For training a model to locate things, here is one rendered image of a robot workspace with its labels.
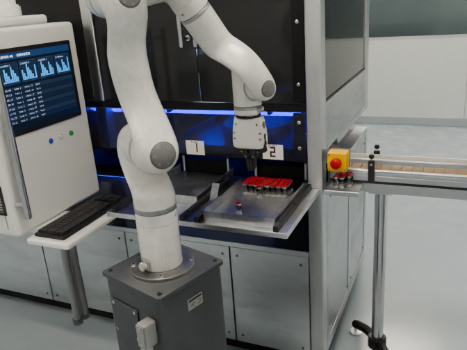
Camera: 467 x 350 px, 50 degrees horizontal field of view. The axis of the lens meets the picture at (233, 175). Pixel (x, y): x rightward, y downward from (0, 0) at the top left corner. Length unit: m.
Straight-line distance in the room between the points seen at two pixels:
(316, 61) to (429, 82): 4.68
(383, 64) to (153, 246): 5.32
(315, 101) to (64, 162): 1.04
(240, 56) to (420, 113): 5.26
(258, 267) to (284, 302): 0.19
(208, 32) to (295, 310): 1.31
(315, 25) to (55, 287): 1.96
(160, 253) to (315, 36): 0.92
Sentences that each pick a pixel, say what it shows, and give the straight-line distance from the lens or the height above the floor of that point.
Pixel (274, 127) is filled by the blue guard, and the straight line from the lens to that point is 1.94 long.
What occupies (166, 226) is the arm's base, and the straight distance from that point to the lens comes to 1.41.
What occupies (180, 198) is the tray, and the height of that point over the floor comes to 0.90.
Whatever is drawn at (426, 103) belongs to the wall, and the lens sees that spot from 6.51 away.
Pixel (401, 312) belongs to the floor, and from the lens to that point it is 2.84.
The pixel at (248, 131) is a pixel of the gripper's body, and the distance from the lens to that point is 1.51.
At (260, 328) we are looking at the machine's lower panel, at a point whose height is 0.19.
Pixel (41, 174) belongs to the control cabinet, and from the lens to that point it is 2.10.
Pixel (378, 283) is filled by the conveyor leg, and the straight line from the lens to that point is 2.25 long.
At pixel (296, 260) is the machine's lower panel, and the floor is 0.56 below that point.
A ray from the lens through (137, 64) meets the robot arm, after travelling 1.30.
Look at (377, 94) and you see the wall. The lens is 6.55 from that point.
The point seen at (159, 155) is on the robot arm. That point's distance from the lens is 1.29.
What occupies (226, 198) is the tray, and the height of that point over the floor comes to 0.89.
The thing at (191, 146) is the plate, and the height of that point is 1.03.
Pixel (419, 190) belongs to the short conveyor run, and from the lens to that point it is 2.01.
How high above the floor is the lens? 1.58
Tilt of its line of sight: 19 degrees down
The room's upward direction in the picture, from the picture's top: 4 degrees counter-clockwise
